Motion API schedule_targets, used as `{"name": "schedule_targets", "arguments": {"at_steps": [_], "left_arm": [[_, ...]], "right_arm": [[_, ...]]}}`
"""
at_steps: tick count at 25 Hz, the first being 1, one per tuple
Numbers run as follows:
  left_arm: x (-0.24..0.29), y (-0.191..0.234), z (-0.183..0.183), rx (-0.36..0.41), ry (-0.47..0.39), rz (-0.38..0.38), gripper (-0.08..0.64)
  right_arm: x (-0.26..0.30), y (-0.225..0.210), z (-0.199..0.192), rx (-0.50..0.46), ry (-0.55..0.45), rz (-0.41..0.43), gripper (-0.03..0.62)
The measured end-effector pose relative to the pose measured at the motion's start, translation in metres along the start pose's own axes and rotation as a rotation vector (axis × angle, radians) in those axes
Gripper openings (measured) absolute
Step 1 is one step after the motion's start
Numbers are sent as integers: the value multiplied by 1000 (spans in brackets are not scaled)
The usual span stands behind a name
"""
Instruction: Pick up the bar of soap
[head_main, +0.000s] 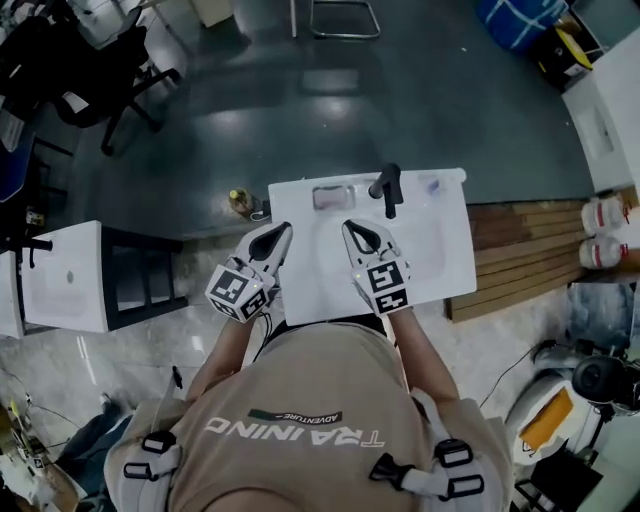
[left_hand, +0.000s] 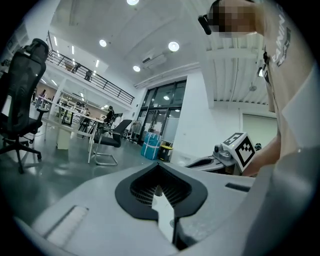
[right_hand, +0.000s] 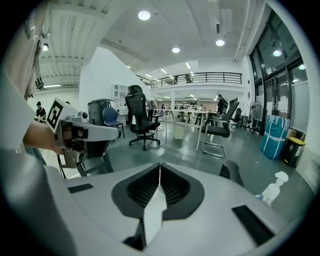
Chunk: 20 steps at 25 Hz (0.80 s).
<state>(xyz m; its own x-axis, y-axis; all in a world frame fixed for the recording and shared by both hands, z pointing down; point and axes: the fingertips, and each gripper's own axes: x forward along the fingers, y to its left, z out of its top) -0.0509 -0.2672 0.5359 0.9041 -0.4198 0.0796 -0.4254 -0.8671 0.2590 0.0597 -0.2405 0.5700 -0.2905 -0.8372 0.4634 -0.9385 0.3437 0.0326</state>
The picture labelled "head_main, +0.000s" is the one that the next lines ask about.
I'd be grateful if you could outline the white sink on black stand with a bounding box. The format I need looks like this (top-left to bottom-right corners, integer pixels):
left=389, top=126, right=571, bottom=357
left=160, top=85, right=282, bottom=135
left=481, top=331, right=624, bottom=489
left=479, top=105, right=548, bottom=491
left=19, top=219, right=110, bottom=335

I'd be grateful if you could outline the cardboard box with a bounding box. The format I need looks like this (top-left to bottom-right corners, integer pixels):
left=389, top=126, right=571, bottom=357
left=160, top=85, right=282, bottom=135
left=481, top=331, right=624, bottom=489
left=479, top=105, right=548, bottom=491
left=553, top=10, right=587, bottom=39

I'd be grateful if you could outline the beige waste bin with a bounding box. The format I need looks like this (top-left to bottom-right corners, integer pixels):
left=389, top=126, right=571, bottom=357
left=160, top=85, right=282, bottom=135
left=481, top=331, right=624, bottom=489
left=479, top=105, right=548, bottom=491
left=191, top=0, right=236, bottom=29

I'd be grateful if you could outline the orange envelope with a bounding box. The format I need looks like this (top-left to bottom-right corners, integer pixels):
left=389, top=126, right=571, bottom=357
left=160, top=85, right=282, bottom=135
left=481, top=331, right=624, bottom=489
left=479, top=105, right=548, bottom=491
left=518, top=386, right=575, bottom=454

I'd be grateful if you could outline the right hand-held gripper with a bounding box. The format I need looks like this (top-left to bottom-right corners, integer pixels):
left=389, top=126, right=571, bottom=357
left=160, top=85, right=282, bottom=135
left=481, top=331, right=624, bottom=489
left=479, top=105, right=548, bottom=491
left=340, top=219, right=415, bottom=318

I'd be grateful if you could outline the black and yellow box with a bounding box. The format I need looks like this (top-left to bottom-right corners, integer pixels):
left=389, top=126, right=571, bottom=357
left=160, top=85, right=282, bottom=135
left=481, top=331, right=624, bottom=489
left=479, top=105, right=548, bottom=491
left=533, top=24, right=607, bottom=92

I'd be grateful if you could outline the blue plastic chair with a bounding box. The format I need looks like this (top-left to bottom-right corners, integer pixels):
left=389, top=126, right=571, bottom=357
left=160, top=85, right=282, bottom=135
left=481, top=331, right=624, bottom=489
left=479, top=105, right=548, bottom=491
left=0, top=133, right=72, bottom=204

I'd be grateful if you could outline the black mesh office chair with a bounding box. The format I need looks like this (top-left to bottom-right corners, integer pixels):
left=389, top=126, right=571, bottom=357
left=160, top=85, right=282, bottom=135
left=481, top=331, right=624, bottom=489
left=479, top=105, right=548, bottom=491
left=0, top=0, right=184, bottom=157

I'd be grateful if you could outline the white sink with white faucet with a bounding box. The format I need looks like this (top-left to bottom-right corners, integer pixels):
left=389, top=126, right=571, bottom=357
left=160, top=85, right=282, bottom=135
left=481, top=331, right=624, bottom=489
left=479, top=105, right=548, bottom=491
left=0, top=249, right=25, bottom=340

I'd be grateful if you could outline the tall black faucet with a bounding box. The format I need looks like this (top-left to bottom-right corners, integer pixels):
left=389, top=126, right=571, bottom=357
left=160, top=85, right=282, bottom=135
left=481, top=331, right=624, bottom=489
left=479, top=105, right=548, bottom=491
left=367, top=162, right=406, bottom=221

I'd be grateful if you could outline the person's right harness strap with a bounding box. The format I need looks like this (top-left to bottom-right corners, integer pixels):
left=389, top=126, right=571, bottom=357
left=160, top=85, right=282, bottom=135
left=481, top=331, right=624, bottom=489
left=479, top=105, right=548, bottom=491
left=368, top=438, right=487, bottom=502

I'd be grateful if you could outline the clear soap dispenser bottle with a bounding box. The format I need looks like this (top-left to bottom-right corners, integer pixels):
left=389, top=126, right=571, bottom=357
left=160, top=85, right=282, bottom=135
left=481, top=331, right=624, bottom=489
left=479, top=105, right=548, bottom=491
left=421, top=171, right=447, bottom=199

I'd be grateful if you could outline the person's beige shirt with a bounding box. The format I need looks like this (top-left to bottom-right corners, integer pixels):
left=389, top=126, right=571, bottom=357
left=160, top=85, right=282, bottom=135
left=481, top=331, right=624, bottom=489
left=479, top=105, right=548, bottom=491
left=103, top=319, right=516, bottom=512

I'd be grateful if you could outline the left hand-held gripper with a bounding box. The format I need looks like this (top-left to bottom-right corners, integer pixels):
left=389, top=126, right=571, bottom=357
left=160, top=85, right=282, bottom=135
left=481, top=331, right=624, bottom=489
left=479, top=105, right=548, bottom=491
left=207, top=221, right=295, bottom=325

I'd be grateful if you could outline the person's left forearm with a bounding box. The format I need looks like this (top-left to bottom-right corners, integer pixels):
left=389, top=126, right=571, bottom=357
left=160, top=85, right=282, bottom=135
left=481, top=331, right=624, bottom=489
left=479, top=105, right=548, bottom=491
left=184, top=317, right=262, bottom=402

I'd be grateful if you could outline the white plastic jug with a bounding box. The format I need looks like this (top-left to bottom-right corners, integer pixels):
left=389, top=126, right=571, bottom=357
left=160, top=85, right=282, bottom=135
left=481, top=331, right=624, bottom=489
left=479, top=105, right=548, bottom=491
left=578, top=234, right=631, bottom=272
left=580, top=195, right=632, bottom=239

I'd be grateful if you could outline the white ceramic sink basin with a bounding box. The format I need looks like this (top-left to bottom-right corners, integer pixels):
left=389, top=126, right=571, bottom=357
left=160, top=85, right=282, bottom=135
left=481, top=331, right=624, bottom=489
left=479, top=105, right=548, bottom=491
left=267, top=167, right=479, bottom=328

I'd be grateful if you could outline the black round device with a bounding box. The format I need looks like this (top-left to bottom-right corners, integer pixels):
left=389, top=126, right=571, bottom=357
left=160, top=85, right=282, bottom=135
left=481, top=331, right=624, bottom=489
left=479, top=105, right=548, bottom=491
left=571, top=343, right=640, bottom=417

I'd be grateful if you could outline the person's harness strap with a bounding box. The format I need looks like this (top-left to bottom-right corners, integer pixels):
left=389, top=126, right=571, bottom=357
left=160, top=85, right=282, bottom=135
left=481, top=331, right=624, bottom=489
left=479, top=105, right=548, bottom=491
left=368, top=438, right=487, bottom=502
left=122, top=365, right=185, bottom=482

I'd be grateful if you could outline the person's right forearm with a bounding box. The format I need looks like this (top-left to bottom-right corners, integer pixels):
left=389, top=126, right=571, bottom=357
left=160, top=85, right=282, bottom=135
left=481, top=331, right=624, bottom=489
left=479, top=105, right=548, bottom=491
left=389, top=305, right=462, bottom=402

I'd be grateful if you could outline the black floor cable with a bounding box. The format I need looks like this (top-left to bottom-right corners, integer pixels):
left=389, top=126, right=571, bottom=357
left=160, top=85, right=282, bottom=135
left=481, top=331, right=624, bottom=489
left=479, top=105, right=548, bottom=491
left=478, top=343, right=540, bottom=407

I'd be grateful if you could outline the black cantilever visitor chair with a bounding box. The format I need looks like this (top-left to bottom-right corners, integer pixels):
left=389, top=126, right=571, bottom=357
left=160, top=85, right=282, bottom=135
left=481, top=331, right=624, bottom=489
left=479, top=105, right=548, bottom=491
left=308, top=0, right=382, bottom=41

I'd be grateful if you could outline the wooden slatted platform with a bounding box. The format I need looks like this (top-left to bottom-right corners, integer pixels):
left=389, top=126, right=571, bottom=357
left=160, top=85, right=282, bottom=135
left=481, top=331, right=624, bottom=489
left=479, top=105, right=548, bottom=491
left=444, top=196, right=597, bottom=325

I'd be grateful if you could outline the white oval tub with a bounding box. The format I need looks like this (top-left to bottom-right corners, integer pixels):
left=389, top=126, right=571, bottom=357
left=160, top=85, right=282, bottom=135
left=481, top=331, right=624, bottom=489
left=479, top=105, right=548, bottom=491
left=503, top=368, right=607, bottom=467

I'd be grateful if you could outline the small black faucet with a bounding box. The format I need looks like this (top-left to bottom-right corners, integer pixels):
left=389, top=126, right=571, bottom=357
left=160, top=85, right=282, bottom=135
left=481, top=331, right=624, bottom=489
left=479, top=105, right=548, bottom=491
left=13, top=238, right=54, bottom=270

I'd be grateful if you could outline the person's left harness strap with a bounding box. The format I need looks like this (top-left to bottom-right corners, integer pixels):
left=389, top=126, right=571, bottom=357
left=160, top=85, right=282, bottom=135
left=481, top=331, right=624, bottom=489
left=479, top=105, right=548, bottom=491
left=122, top=365, right=185, bottom=482

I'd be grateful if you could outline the yellow-capped bottle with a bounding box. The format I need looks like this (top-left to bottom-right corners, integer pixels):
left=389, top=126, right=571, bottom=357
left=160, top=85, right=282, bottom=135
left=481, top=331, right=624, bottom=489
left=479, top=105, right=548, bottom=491
left=228, top=187, right=262, bottom=219

